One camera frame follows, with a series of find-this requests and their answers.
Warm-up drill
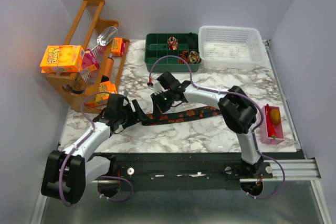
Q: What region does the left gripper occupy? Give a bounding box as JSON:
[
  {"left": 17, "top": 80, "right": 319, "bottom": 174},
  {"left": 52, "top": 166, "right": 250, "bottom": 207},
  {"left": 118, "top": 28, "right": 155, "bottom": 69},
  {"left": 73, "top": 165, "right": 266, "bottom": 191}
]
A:
[{"left": 117, "top": 99, "right": 148, "bottom": 129}]

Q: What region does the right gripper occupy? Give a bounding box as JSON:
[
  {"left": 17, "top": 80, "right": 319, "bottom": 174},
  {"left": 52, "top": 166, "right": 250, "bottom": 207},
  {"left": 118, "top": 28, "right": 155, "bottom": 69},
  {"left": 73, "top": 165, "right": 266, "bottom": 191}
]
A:
[{"left": 150, "top": 90, "right": 174, "bottom": 119}]

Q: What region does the black orange floral tie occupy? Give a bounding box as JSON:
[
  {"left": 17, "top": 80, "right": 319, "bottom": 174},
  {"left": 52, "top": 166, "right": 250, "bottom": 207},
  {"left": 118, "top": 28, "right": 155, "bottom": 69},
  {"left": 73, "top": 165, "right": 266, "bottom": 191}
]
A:
[{"left": 147, "top": 106, "right": 221, "bottom": 126}]

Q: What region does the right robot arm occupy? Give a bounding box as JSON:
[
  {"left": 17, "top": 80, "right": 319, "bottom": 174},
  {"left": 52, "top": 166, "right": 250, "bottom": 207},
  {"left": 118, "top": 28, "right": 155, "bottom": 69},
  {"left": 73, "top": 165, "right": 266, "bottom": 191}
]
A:
[{"left": 148, "top": 71, "right": 263, "bottom": 178}]

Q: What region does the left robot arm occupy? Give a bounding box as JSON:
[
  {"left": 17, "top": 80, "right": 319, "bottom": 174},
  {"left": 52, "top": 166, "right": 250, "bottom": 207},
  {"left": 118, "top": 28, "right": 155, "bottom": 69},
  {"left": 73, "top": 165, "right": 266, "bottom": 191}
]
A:
[{"left": 40, "top": 93, "right": 146, "bottom": 207}]

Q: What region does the small orange box lower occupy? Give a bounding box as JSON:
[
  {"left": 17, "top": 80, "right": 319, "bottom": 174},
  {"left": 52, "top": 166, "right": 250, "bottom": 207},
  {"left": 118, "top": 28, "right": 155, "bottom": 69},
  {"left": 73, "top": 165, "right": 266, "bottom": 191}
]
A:
[{"left": 86, "top": 81, "right": 117, "bottom": 108}]

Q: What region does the small orange box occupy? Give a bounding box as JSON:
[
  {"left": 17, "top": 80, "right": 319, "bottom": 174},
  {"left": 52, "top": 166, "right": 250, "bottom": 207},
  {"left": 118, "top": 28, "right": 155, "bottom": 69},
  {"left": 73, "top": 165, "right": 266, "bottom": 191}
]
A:
[
  {"left": 86, "top": 81, "right": 117, "bottom": 108},
  {"left": 110, "top": 37, "right": 125, "bottom": 57}
]

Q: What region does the rolled orange black tie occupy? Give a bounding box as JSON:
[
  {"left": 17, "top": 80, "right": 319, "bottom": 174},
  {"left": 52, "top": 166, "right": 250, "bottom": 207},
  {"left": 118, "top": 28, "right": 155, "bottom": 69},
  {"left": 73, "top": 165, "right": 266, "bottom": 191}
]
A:
[{"left": 178, "top": 50, "right": 189, "bottom": 64}]

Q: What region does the orange bottle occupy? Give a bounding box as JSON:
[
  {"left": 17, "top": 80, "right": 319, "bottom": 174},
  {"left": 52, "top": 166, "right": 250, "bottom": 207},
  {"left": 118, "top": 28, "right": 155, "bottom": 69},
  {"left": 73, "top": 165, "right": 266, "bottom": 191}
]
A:
[{"left": 101, "top": 57, "right": 114, "bottom": 82}]

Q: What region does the rolled beige patterned tie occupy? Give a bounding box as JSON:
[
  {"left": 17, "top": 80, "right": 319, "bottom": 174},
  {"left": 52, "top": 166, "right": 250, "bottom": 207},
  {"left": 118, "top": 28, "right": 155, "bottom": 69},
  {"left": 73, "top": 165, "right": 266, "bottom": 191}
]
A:
[{"left": 188, "top": 51, "right": 201, "bottom": 64}]

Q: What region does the rolled red patterned tie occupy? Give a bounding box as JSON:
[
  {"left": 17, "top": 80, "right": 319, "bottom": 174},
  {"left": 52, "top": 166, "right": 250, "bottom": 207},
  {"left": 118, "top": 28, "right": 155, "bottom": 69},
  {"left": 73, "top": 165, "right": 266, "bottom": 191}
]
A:
[{"left": 167, "top": 36, "right": 178, "bottom": 50}]

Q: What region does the tin can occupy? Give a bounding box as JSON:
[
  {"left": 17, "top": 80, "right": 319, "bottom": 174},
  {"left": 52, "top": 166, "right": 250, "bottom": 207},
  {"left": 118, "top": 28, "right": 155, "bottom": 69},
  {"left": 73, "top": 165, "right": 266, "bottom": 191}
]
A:
[{"left": 69, "top": 73, "right": 86, "bottom": 94}]

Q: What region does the wooden rack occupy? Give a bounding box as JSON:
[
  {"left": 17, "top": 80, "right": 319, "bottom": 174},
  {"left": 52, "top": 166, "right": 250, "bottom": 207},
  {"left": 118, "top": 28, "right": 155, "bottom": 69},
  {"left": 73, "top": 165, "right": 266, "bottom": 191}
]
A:
[{"left": 46, "top": 0, "right": 119, "bottom": 112}]

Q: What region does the small orange box upper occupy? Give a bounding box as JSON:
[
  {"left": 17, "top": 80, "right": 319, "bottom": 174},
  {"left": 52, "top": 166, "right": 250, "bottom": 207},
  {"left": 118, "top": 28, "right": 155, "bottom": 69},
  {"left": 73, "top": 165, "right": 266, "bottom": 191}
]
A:
[{"left": 110, "top": 37, "right": 125, "bottom": 57}]

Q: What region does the pink small box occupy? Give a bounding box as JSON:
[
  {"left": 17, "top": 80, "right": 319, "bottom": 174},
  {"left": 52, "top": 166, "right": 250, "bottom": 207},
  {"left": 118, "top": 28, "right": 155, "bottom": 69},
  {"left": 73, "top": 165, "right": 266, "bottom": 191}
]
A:
[{"left": 81, "top": 49, "right": 99, "bottom": 72}]

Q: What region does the metal scoop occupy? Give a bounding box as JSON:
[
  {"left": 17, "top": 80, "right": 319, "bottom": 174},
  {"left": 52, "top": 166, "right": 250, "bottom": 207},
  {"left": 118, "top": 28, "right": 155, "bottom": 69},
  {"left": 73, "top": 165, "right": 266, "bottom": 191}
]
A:
[{"left": 97, "top": 26, "right": 118, "bottom": 47}]

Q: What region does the white plastic basket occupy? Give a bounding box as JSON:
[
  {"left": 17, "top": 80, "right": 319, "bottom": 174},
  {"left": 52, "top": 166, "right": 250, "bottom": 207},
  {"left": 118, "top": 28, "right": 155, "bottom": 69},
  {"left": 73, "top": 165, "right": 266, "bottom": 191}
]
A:
[{"left": 198, "top": 26, "right": 267, "bottom": 69}]

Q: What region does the orange snack box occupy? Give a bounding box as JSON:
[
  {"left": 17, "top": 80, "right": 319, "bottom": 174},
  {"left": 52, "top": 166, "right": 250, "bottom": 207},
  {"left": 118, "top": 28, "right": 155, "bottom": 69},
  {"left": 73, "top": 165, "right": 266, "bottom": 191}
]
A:
[{"left": 40, "top": 45, "right": 85, "bottom": 73}]

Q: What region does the red chili pepper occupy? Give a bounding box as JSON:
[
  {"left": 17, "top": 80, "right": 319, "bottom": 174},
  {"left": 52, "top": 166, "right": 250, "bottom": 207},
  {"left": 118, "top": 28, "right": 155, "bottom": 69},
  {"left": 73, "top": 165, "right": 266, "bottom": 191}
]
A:
[{"left": 265, "top": 104, "right": 277, "bottom": 140}]

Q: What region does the orange fruit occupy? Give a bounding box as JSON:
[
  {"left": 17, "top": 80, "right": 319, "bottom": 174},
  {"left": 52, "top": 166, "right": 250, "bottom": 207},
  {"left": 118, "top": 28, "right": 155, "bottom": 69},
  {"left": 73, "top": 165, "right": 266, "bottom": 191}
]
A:
[{"left": 269, "top": 109, "right": 281, "bottom": 125}]

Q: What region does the pink tray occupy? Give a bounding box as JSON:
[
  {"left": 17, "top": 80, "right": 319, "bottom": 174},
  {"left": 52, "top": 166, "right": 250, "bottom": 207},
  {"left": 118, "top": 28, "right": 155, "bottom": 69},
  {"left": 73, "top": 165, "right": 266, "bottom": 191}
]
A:
[{"left": 260, "top": 105, "right": 285, "bottom": 145}]

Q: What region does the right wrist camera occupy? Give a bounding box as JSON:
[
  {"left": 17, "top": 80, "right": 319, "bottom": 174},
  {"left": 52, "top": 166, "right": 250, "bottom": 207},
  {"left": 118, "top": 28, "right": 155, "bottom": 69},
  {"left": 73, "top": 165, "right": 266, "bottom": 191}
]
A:
[{"left": 153, "top": 80, "right": 165, "bottom": 95}]

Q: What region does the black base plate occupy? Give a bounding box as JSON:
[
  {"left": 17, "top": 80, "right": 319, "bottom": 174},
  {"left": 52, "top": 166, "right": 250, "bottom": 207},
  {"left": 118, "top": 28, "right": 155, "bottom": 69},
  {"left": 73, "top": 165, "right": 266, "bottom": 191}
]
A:
[{"left": 91, "top": 153, "right": 272, "bottom": 193}]

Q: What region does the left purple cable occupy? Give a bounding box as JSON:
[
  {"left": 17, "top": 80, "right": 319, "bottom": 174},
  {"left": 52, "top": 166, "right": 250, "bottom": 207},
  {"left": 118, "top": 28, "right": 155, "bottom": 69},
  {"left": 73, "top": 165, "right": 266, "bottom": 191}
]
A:
[{"left": 59, "top": 91, "right": 134, "bottom": 208}]

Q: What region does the purple cable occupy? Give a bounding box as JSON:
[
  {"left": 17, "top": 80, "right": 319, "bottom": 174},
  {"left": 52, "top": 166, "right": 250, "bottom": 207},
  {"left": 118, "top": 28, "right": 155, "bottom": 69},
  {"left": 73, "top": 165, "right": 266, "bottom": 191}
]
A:
[
  {"left": 59, "top": 91, "right": 134, "bottom": 208},
  {"left": 147, "top": 55, "right": 286, "bottom": 200}
]

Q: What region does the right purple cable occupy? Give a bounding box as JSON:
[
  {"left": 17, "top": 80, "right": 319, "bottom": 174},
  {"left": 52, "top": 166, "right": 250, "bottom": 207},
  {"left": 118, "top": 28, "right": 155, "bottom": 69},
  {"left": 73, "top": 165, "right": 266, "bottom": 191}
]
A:
[{"left": 147, "top": 55, "right": 286, "bottom": 200}]

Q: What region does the aluminium rail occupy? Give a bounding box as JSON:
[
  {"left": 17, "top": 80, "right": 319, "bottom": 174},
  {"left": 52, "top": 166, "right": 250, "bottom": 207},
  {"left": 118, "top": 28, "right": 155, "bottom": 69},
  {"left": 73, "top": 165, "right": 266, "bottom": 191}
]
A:
[{"left": 86, "top": 158, "right": 321, "bottom": 183}]

